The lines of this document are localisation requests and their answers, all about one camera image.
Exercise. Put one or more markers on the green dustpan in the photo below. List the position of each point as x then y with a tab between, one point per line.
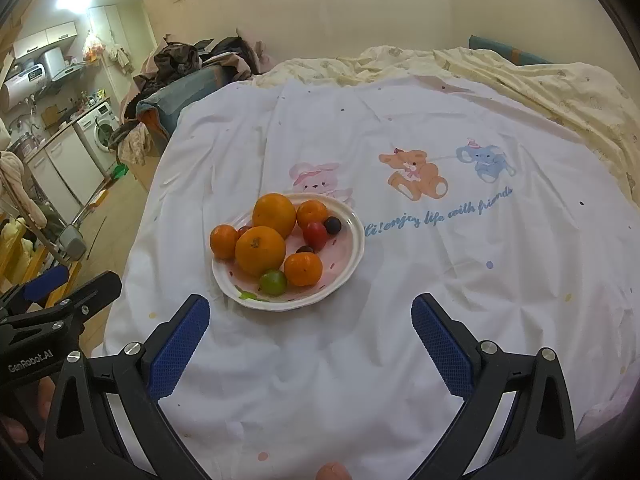
119	171

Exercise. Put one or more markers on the pink dotted ceramic plate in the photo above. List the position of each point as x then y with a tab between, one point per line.
340	255

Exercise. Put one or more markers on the hanging towel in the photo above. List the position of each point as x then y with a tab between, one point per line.
120	56

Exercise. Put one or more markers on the white base cabinets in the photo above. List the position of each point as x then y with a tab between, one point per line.
65	167

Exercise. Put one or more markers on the small orange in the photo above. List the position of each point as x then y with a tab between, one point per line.
312	214
223	241
303	268

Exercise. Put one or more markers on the cardboard box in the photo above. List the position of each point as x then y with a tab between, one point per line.
145	175

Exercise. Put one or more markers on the yellow wooden chair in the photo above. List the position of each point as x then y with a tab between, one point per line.
15	255

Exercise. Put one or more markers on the green round fruit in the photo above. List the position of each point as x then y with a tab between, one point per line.
272	282

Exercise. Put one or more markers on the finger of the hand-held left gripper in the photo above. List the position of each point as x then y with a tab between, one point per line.
45	280
95	295

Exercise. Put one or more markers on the white washing machine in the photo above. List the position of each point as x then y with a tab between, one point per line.
100	130

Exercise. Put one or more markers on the cream patterned quilt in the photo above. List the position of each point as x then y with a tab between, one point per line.
575	90

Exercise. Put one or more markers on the person's left hand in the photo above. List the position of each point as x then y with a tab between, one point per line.
46	397

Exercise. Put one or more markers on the person's right hand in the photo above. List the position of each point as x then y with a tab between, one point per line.
332	472

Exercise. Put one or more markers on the white wall cabinets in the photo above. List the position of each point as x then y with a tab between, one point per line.
45	39

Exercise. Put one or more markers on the large orange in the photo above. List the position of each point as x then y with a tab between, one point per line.
273	215
260	255

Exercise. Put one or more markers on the white water heater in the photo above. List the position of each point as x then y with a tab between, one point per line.
25	82

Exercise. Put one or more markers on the tall white cabinet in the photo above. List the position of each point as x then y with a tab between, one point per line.
107	25

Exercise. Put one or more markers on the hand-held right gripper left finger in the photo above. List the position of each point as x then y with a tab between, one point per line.
180	350

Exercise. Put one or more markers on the steel range hood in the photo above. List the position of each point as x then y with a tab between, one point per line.
57	62

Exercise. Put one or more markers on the pile of dark clothes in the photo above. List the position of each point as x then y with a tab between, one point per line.
190	57

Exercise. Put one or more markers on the orange white floor tool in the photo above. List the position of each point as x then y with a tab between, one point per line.
97	198

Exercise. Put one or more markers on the orange hanging bag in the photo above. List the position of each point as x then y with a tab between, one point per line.
93	50

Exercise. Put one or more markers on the white printed bed sheet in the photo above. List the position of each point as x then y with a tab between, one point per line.
400	310

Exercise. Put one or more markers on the beige hanging garment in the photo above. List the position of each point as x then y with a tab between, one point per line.
22	185

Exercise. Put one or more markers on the teal headboard cushion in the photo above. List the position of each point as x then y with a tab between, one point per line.
505	52

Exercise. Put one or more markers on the floral patterned cloth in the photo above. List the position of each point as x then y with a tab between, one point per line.
132	142

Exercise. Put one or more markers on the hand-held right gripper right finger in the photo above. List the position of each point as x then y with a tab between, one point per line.
442	347

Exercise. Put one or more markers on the dark purple grape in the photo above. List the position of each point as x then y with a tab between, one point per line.
305	249
332	225

